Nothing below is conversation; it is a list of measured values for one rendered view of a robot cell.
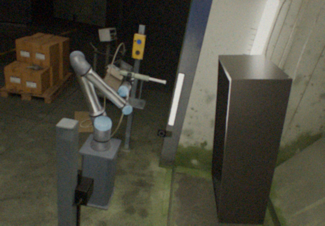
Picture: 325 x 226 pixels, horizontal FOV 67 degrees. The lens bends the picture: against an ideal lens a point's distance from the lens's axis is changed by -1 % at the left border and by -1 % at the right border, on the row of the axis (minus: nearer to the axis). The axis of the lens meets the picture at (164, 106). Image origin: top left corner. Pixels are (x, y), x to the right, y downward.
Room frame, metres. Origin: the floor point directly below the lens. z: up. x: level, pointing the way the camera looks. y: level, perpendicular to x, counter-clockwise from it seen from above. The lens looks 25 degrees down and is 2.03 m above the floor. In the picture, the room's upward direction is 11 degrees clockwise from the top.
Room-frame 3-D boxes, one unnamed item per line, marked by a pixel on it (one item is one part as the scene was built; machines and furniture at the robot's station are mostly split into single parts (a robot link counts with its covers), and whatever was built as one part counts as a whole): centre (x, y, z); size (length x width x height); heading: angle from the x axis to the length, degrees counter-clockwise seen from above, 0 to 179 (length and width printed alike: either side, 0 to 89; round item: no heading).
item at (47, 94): (4.12, 2.34, 0.07); 1.20 x 0.80 x 0.14; 7
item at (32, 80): (3.72, 2.18, 0.32); 0.38 x 0.29 x 0.36; 7
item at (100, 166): (1.86, 0.50, 0.32); 0.31 x 0.31 x 0.64; 0
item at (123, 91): (2.11, 0.40, 1.12); 0.12 x 0.09 x 0.10; 0
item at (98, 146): (1.86, 0.50, 0.69); 0.19 x 0.19 x 0.10
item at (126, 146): (2.74, 0.40, 0.82); 0.06 x 0.06 x 1.64; 0
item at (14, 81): (3.74, 2.49, 0.33); 0.38 x 0.29 x 0.36; 8
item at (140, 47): (2.68, 0.40, 1.42); 0.12 x 0.06 x 0.26; 90
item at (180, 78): (2.49, -0.11, 0.96); 0.06 x 0.02 x 0.63; 90
